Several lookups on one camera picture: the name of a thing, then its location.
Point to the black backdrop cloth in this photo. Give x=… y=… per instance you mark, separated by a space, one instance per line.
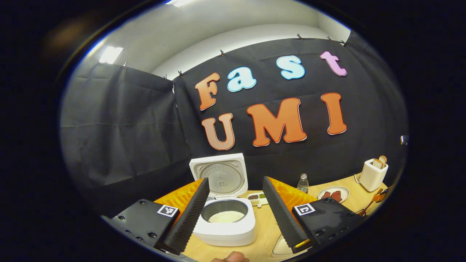
x=127 y=145

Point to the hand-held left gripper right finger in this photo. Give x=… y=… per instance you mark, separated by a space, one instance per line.
x=280 y=214

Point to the rectangular ceiling light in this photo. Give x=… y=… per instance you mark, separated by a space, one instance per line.
x=178 y=2
x=111 y=54

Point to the toast bread slice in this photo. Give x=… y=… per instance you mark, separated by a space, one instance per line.
x=383 y=160
x=377 y=163

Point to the white round plate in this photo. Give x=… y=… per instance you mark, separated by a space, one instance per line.
x=346 y=193

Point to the clear glass tray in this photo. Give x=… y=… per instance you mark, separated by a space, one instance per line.
x=282 y=249

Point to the white three-compartment condiment dish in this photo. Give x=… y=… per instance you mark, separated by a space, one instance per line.
x=256 y=198

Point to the brown wooden spoon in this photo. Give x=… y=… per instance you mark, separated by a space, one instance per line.
x=370 y=205

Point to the white toaster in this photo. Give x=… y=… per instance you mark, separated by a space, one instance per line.
x=371 y=178

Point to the red meat slice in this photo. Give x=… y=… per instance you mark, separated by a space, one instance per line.
x=326 y=195
x=336 y=195

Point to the white rice cooker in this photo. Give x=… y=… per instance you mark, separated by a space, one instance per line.
x=233 y=233

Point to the clear plastic water bottle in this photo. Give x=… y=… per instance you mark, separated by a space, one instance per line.
x=303 y=183

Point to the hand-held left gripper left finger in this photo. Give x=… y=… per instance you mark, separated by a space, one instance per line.
x=193 y=214

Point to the white uncooked rice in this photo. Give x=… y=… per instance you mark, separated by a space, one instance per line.
x=225 y=217

